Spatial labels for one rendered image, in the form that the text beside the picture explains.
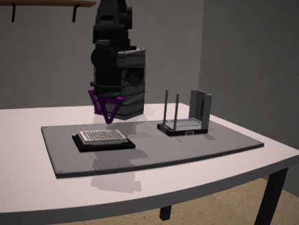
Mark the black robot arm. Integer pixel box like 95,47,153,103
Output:
91,0,144,87

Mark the white well plate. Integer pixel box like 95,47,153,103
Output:
165,118,202,130

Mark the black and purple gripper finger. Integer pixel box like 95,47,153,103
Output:
98,97,124,124
88,89,110,115

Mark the beige well plate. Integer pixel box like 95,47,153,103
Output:
78,130,128,145

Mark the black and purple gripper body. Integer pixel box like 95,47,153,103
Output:
91,65,122,99

